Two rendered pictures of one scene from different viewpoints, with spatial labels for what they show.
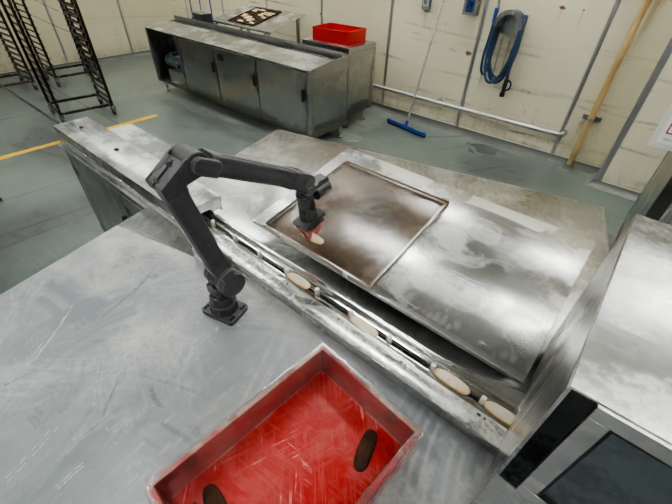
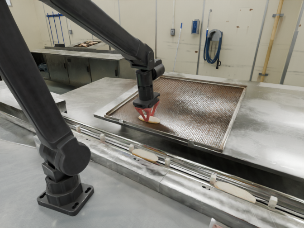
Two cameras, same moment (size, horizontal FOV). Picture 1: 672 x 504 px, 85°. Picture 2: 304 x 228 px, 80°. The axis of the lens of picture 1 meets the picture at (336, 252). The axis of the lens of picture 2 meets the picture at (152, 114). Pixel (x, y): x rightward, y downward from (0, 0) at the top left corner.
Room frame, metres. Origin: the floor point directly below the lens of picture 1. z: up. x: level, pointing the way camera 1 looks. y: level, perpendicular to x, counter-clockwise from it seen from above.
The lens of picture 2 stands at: (0.37, 0.16, 1.22)
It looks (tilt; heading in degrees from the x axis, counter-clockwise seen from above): 24 degrees down; 353
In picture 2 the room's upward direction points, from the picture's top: straight up
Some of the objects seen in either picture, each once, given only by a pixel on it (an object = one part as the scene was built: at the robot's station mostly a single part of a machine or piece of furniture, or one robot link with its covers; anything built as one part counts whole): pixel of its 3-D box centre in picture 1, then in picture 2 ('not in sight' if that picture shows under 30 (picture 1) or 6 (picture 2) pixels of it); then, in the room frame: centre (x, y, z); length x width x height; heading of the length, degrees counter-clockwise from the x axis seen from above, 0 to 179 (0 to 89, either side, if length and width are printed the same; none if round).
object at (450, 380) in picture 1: (451, 380); not in sight; (0.52, -0.31, 0.86); 0.10 x 0.04 x 0.01; 51
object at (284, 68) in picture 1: (257, 64); (89, 64); (5.06, 1.08, 0.51); 3.00 x 1.26 x 1.03; 51
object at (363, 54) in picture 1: (337, 80); not in sight; (4.74, 0.05, 0.44); 0.70 x 0.55 x 0.87; 51
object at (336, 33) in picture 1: (339, 33); not in sight; (4.74, 0.05, 0.94); 0.51 x 0.36 x 0.13; 55
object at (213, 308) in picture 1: (223, 301); (64, 185); (0.76, 0.34, 0.86); 0.12 x 0.09 x 0.08; 64
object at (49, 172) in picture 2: (223, 279); (64, 156); (0.78, 0.33, 0.94); 0.09 x 0.05 x 0.10; 138
